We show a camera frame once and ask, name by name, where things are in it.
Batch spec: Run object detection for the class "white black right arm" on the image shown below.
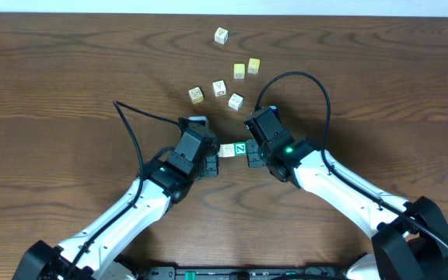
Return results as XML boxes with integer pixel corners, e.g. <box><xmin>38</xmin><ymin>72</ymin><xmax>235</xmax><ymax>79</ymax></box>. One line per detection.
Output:
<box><xmin>247</xmin><ymin>136</ymin><xmax>448</xmax><ymax>279</ymax></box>

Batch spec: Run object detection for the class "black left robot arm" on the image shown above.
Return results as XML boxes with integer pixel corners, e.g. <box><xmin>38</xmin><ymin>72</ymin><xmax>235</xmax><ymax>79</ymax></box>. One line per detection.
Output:
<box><xmin>13</xmin><ymin>116</ymin><xmax>219</xmax><ymax>279</ymax></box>

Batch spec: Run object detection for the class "wooden block number 3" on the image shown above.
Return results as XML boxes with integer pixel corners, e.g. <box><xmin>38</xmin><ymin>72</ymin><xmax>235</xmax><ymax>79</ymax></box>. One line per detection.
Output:
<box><xmin>214</xmin><ymin>27</ymin><xmax>229</xmax><ymax>44</ymax></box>

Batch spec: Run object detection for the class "yellow top wooden block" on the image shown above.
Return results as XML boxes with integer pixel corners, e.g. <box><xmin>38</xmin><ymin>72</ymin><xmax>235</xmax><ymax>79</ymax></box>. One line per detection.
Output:
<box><xmin>233</xmin><ymin>64</ymin><xmax>246</xmax><ymax>79</ymax></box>

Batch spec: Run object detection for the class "wooden block letter W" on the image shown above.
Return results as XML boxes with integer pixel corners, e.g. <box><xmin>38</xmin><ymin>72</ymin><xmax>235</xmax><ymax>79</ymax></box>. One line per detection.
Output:
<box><xmin>212</xmin><ymin>80</ymin><xmax>226</xmax><ymax>96</ymax></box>

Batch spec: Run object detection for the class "green letter N block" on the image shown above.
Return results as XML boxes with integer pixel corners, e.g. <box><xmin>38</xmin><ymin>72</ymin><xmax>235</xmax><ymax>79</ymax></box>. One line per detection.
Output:
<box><xmin>233</xmin><ymin>142</ymin><xmax>247</xmax><ymax>156</ymax></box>

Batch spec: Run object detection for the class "wooden block letter B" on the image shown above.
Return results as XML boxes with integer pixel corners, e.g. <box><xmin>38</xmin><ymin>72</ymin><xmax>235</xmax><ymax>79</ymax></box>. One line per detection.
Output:
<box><xmin>188</xmin><ymin>87</ymin><xmax>205</xmax><ymax>104</ymax></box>

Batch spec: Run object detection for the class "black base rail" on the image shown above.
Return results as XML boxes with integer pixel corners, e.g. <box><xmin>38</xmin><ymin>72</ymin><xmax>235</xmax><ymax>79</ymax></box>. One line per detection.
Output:
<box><xmin>110</xmin><ymin>254</ymin><xmax>365</xmax><ymax>280</ymax></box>

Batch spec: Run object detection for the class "blue sided wooden block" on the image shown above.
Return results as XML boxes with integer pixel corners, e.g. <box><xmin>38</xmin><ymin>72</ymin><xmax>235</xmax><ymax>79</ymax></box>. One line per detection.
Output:
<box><xmin>218</xmin><ymin>144</ymin><xmax>236</xmax><ymax>158</ymax></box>

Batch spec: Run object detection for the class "white wooden block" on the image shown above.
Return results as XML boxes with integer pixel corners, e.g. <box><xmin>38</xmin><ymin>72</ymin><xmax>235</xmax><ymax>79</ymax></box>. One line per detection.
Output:
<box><xmin>228</xmin><ymin>93</ymin><xmax>244</xmax><ymax>110</ymax></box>

